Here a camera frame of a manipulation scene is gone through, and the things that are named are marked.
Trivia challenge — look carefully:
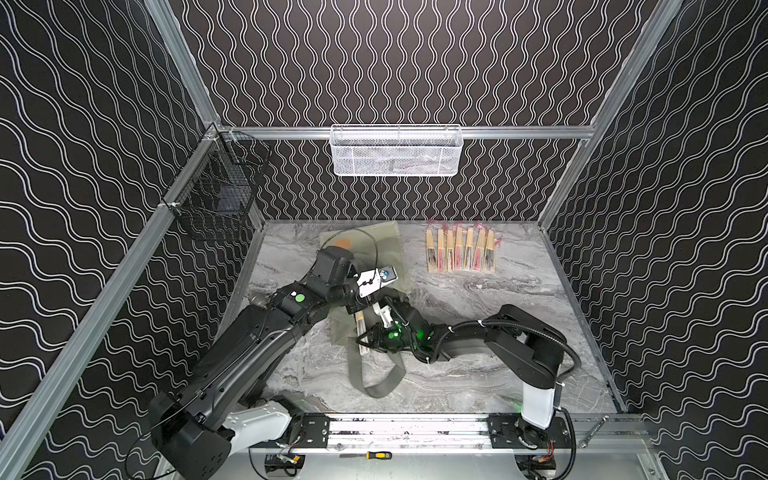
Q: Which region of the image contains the yellow handled screwdriver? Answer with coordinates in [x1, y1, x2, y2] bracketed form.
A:
[340, 451, 393, 460]

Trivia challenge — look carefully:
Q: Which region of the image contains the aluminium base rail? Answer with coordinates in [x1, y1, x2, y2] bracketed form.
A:
[254, 413, 651, 455]

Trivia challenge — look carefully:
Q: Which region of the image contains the olive green tote bag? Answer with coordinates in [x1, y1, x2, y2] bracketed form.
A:
[319, 221, 406, 399]

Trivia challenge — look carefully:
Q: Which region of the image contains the black wire mesh basket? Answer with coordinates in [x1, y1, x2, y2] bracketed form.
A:
[170, 125, 274, 242]

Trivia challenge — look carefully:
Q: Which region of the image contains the folding fan with pink paper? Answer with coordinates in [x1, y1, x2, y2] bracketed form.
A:
[436, 227, 445, 273]

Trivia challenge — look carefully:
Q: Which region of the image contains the right aluminium frame post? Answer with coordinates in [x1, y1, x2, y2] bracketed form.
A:
[538, 0, 682, 231]

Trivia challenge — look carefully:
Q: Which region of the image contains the horizontal aluminium back bar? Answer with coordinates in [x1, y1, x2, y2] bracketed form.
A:
[224, 125, 596, 141]

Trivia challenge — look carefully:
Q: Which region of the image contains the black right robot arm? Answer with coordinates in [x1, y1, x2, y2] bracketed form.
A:
[355, 297, 582, 449]

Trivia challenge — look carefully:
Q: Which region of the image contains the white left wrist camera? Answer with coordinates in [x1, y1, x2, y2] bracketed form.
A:
[356, 266, 399, 298]

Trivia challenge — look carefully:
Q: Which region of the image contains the white wire mesh basket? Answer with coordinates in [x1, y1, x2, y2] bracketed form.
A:
[329, 134, 464, 177]

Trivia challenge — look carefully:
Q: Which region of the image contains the aluminium corner frame post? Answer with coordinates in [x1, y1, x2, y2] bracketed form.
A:
[145, 0, 221, 125]

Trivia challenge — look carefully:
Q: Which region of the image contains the left aluminium side bar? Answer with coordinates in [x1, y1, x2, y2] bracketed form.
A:
[1, 128, 218, 479]

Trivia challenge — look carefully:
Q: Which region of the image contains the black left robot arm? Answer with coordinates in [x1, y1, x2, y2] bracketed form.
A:
[148, 246, 399, 479]

